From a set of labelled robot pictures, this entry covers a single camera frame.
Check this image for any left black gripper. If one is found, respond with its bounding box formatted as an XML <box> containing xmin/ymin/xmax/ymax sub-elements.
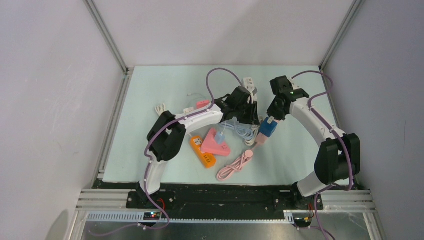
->
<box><xmin>234</xmin><ymin>100</ymin><xmax>260</xmax><ymax>126</ymax></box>

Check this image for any blue cube socket adapter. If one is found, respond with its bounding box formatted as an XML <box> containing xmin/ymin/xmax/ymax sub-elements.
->
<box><xmin>259</xmin><ymin>120</ymin><xmax>278</xmax><ymax>138</ymax></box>

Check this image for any light blue cable with plug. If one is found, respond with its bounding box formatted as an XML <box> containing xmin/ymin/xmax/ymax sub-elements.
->
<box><xmin>213</xmin><ymin>116</ymin><xmax>260</xmax><ymax>145</ymax></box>

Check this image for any pink square plug adapter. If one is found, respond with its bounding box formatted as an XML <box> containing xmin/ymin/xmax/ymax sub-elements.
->
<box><xmin>195</xmin><ymin>99</ymin><xmax>210</xmax><ymax>109</ymax></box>

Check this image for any pink triangular power strip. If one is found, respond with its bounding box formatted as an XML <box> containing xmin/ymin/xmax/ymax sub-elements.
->
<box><xmin>200</xmin><ymin>127</ymin><xmax>231</xmax><ymax>157</ymax></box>

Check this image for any pink power strip with cable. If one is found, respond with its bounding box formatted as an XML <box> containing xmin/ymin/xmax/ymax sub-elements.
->
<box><xmin>215</xmin><ymin>133</ymin><xmax>269</xmax><ymax>182</ymax></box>

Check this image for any white square plug adapter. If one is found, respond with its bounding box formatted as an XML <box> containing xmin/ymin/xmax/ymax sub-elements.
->
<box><xmin>266</xmin><ymin>116</ymin><xmax>275</xmax><ymax>124</ymax></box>

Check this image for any white power strip with cable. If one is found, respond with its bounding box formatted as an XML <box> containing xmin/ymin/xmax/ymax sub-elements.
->
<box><xmin>243</xmin><ymin>77</ymin><xmax>264</xmax><ymax>147</ymax></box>

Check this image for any white cube socket adapter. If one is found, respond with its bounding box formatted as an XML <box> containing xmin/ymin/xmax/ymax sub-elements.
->
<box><xmin>183</xmin><ymin>107</ymin><xmax>195</xmax><ymax>114</ymax></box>

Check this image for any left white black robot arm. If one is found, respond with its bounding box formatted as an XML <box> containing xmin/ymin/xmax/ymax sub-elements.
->
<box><xmin>138</xmin><ymin>86</ymin><xmax>260</xmax><ymax>208</ymax></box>

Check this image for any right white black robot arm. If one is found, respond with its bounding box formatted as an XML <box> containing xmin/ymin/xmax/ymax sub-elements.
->
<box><xmin>266</xmin><ymin>75</ymin><xmax>361</xmax><ymax>209</ymax></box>

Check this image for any orange power strip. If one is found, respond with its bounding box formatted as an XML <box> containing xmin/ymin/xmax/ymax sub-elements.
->
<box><xmin>188</xmin><ymin>135</ymin><xmax>218</xmax><ymax>170</ymax></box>

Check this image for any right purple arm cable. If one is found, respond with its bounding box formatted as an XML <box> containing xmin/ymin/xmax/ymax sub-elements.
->
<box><xmin>290</xmin><ymin>70</ymin><xmax>355</xmax><ymax>240</ymax></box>

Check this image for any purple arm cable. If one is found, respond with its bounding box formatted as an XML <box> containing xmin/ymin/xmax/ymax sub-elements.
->
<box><xmin>290</xmin><ymin>70</ymin><xmax>355</xmax><ymax>240</ymax></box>
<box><xmin>86</xmin><ymin>67</ymin><xmax>245</xmax><ymax>238</ymax></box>

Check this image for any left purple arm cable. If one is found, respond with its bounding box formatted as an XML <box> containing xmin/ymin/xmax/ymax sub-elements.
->
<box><xmin>86</xmin><ymin>67</ymin><xmax>245</xmax><ymax>238</ymax></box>

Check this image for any aluminium frame rail front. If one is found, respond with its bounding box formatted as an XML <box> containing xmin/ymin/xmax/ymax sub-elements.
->
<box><xmin>76</xmin><ymin>189</ymin><xmax>377</xmax><ymax>214</ymax></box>

